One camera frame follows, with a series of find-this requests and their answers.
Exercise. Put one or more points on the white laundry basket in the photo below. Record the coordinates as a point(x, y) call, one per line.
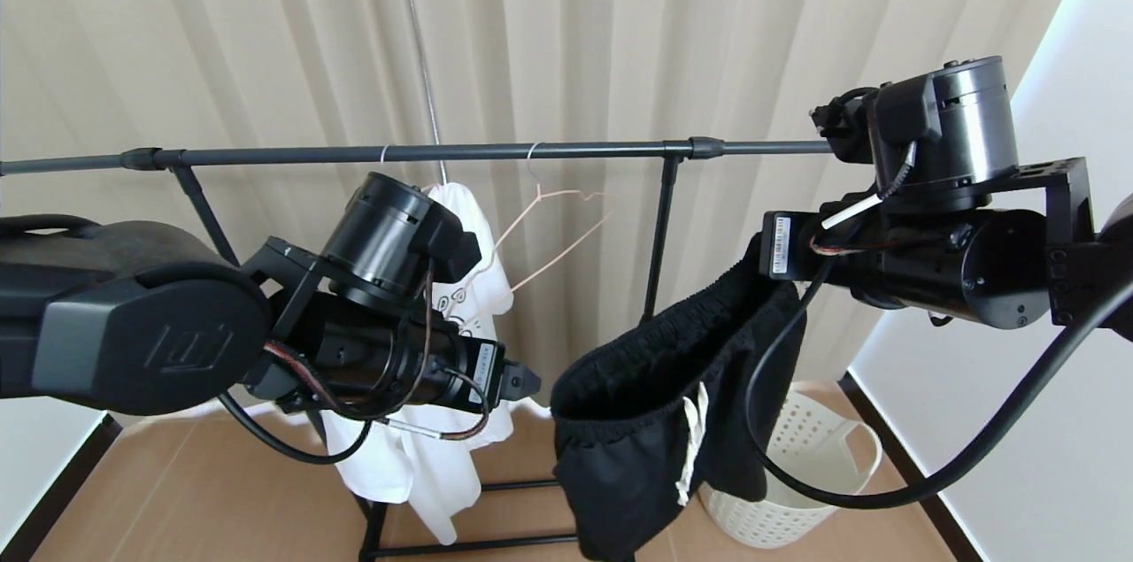
point(823, 456)

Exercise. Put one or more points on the black garment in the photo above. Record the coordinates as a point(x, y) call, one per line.
point(637, 420)

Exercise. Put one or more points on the beige curtain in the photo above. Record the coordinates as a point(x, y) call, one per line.
point(620, 31)

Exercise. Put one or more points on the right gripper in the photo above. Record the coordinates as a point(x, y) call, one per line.
point(805, 243)

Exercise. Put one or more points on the pink clothes hanger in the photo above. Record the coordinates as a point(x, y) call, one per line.
point(438, 188)
point(549, 261)

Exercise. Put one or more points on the black clothes rack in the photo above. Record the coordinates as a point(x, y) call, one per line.
point(310, 156)

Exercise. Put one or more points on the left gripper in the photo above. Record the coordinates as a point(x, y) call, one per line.
point(487, 372)

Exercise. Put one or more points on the white printed t-shirt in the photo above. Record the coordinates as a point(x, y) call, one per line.
point(389, 465)

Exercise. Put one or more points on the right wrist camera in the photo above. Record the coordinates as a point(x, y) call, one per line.
point(841, 124)

